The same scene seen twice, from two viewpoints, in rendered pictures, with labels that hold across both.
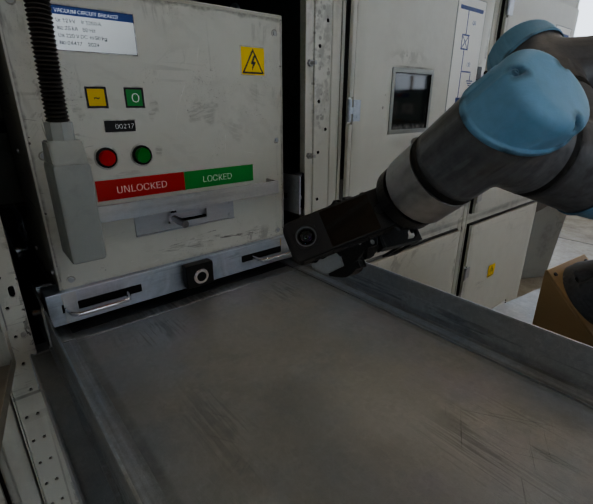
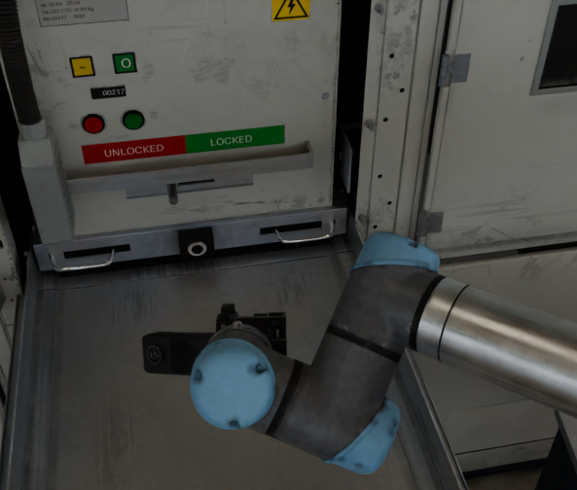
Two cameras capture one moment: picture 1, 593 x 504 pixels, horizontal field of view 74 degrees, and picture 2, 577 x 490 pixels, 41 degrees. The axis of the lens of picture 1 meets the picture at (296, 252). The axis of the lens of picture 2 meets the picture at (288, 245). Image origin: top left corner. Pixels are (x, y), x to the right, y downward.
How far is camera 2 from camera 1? 69 cm
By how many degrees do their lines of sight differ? 32
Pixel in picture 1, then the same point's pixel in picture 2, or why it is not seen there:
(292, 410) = (180, 454)
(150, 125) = (143, 88)
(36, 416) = not seen: hidden behind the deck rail
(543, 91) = (204, 399)
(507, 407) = not seen: outside the picture
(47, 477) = not seen: hidden behind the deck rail
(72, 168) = (38, 169)
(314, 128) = (380, 90)
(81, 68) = (66, 40)
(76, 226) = (43, 215)
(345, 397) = (234, 463)
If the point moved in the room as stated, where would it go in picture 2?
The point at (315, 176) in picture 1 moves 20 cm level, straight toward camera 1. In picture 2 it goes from (378, 149) to (316, 215)
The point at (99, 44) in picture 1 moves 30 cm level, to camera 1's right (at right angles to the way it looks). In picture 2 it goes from (85, 15) to (274, 66)
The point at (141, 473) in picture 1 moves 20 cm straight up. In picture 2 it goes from (42, 456) to (7, 363)
